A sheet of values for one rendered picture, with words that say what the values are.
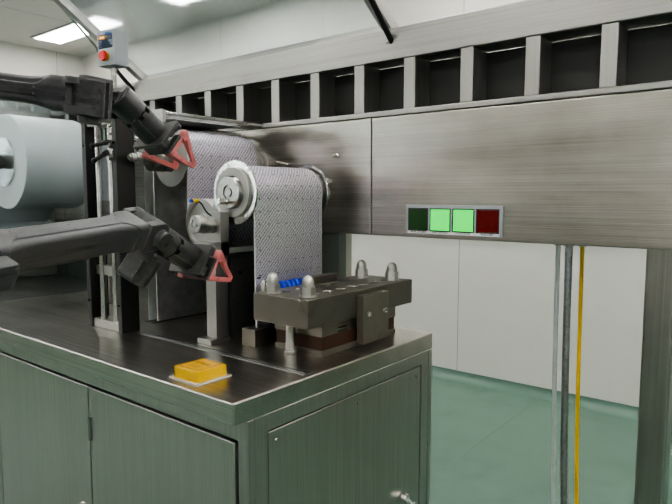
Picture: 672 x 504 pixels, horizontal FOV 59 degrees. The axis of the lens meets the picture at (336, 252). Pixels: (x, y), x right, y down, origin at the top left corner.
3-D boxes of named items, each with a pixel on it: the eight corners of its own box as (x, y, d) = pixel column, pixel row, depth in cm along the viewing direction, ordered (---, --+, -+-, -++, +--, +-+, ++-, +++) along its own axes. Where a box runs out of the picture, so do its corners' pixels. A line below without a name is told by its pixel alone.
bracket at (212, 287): (195, 343, 139) (192, 212, 136) (217, 338, 144) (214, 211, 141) (209, 346, 136) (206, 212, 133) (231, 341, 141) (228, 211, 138)
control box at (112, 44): (93, 65, 170) (91, 29, 169) (111, 70, 175) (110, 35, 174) (110, 63, 166) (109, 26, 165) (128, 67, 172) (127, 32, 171)
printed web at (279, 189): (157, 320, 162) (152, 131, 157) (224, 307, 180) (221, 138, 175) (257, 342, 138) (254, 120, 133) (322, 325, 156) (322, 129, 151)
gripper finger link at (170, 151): (193, 178, 123) (163, 146, 117) (172, 179, 127) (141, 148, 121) (209, 153, 126) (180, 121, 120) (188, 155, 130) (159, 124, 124)
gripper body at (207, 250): (205, 277, 119) (179, 261, 114) (174, 274, 125) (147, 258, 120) (218, 248, 121) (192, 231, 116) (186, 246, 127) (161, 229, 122)
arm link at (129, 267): (166, 230, 106) (129, 207, 108) (129, 285, 105) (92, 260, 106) (189, 246, 118) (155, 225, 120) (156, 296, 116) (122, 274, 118)
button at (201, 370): (174, 377, 112) (173, 365, 112) (203, 369, 118) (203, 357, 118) (197, 385, 108) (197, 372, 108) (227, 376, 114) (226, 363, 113)
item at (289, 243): (254, 292, 137) (253, 212, 135) (320, 281, 155) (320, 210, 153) (256, 293, 136) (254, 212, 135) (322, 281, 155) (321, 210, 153)
